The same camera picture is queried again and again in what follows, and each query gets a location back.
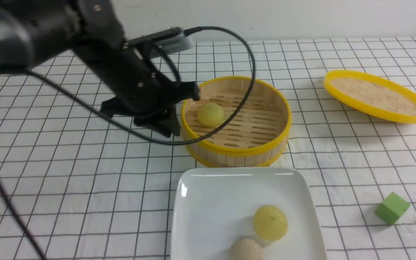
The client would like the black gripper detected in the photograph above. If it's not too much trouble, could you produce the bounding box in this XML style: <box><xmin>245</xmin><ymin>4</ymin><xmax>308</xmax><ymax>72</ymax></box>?
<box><xmin>73</xmin><ymin>40</ymin><xmax>201</xmax><ymax>138</ymax></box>

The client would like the yellow steamed bun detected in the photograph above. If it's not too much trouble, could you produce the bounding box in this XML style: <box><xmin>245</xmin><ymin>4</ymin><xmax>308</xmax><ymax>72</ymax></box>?
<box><xmin>197</xmin><ymin>103</ymin><xmax>225</xmax><ymax>128</ymax></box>
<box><xmin>253</xmin><ymin>205</ymin><xmax>289</xmax><ymax>242</ymax></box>

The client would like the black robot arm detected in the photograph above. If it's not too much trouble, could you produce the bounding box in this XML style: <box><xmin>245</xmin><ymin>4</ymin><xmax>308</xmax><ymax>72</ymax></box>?
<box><xmin>0</xmin><ymin>0</ymin><xmax>199</xmax><ymax>138</ymax></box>

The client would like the white square plate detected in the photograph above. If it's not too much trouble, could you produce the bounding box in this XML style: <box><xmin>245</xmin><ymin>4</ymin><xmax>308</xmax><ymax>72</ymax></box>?
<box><xmin>170</xmin><ymin>167</ymin><xmax>328</xmax><ymax>260</ymax></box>

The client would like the white steamed bun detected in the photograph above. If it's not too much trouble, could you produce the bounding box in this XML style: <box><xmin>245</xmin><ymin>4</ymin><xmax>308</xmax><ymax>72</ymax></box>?
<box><xmin>229</xmin><ymin>238</ymin><xmax>264</xmax><ymax>260</ymax></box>

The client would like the bamboo steamer basket yellow rim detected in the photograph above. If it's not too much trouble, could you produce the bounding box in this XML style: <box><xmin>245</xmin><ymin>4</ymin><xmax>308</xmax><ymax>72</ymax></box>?
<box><xmin>181</xmin><ymin>76</ymin><xmax>292</xmax><ymax>167</ymax></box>

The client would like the yellow rimmed steamer lid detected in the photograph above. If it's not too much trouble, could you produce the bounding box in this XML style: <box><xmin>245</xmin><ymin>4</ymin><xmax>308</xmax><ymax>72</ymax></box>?
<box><xmin>323</xmin><ymin>70</ymin><xmax>416</xmax><ymax>124</ymax></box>

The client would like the green foam cube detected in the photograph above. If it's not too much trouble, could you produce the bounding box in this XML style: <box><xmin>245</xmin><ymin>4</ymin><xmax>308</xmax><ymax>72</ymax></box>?
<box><xmin>375</xmin><ymin>192</ymin><xmax>410</xmax><ymax>226</ymax></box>

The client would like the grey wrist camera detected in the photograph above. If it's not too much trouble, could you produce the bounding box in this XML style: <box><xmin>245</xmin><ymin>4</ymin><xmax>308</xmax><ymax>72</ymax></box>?
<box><xmin>127</xmin><ymin>27</ymin><xmax>194</xmax><ymax>55</ymax></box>

